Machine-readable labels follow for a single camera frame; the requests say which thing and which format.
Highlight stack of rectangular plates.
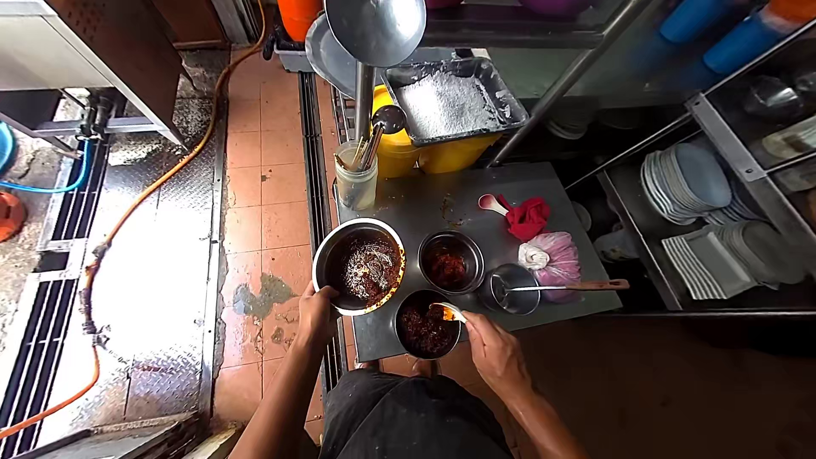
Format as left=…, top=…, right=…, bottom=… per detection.
left=661, top=221, right=807, bottom=301

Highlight orange plastic basin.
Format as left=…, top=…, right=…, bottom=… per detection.
left=0, top=192, right=26, bottom=243

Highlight white-speckled dark red paste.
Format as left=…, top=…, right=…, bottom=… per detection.
left=340, top=238, right=403, bottom=308

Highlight orange container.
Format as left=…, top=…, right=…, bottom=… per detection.
left=277, top=0, right=324, bottom=43

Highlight orange hose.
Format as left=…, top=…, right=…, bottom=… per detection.
left=0, top=0, right=267, bottom=441

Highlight grey plastic crate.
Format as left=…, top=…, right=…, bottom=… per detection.
left=275, top=42, right=315, bottom=74

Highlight metal rack with pole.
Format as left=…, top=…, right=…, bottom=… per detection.
left=408, top=0, right=652, bottom=168

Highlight large steel bowl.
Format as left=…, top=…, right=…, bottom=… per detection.
left=312, top=218, right=406, bottom=317

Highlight grey metal work table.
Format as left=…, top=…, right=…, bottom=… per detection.
left=332, top=161, right=623, bottom=364

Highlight blue plastic basin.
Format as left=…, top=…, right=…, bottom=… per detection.
left=0, top=121, right=17, bottom=175

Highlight large steel wok ladle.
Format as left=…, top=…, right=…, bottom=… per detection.
left=324, top=0, right=427, bottom=142

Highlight person's right hand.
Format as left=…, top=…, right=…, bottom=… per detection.
left=461, top=310, right=533, bottom=397

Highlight white flour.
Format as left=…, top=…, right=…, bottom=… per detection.
left=398, top=69, right=506, bottom=140

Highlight bright red chili paste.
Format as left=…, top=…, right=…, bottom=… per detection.
left=430, top=250, right=468, bottom=289

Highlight yellow bucket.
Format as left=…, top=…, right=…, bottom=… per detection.
left=371, top=84, right=422, bottom=179
left=418, top=132, right=503, bottom=175

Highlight stainless steel counter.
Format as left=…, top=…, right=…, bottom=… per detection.
left=0, top=0, right=194, bottom=154

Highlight wooden-handled metal spatula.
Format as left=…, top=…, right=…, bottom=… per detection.
left=504, top=278, right=631, bottom=293

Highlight black rectangular tray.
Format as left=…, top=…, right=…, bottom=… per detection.
left=381, top=57, right=530, bottom=147

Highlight medium steel bowl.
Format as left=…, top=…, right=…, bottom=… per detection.
left=417, top=230, right=486, bottom=296

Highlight white plastic spoon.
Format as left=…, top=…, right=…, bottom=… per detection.
left=431, top=302, right=470, bottom=323

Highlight person's left forearm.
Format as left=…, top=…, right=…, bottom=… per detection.
left=228, top=336, right=332, bottom=459

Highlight stack of round plates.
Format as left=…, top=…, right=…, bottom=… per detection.
left=640, top=142, right=733, bottom=226

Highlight dark round ladle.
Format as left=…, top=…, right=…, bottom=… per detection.
left=371, top=105, right=408, bottom=135

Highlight person's right forearm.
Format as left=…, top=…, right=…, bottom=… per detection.
left=501, top=376, right=589, bottom=459

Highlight dark brown chili paste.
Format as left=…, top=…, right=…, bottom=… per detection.
left=400, top=301, right=459, bottom=357

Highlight bundle of utensils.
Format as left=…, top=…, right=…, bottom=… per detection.
left=334, top=122, right=386, bottom=173

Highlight blue plastic container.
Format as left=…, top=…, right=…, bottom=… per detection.
left=659, top=0, right=733, bottom=46
left=703, top=11, right=784, bottom=76

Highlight person's legs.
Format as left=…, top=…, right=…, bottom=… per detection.
left=354, top=359, right=442, bottom=378

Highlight cloudy plastic utensil jar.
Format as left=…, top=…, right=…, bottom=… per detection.
left=334, top=141, right=379, bottom=211

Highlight tied pink plastic bag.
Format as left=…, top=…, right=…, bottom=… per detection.
left=517, top=231, right=582, bottom=303

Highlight red cloth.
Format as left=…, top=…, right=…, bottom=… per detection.
left=496, top=194, right=551, bottom=243

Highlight small steel bowl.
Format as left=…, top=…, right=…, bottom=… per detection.
left=394, top=289, right=462, bottom=360

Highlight light blue hose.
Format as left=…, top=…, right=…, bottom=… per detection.
left=0, top=138, right=91, bottom=194

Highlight metal dish shelf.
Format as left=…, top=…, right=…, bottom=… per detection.
left=566, top=20, right=816, bottom=317

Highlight round grey metal lid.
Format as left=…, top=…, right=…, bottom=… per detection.
left=305, top=14, right=385, bottom=99

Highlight person's left hand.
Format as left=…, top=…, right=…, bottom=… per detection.
left=298, top=280, right=340, bottom=349

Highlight person's body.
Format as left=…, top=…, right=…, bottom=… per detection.
left=319, top=367, right=515, bottom=459

